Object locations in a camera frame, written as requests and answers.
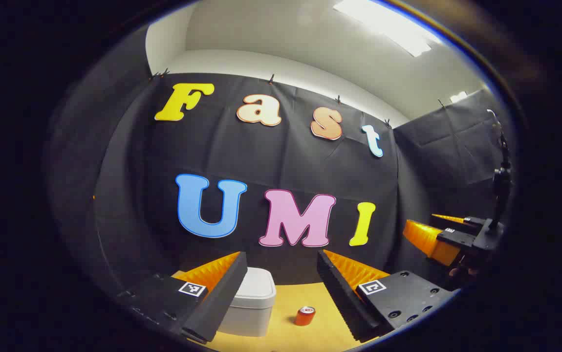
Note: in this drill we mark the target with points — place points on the ceiling light panel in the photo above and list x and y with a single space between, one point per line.
388 24

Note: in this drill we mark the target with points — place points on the red pop can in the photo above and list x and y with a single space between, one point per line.
305 317

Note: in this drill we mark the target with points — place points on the white desktop garbage bin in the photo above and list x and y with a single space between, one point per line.
254 303

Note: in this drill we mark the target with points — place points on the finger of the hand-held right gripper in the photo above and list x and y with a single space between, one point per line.
457 238
471 224

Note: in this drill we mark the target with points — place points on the black backdrop cloth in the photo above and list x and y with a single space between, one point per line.
281 161

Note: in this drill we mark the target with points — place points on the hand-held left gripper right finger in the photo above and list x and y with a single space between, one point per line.
342 298

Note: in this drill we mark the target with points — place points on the wooden desktop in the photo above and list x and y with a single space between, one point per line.
286 335

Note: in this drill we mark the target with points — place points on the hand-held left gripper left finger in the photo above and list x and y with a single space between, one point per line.
222 298

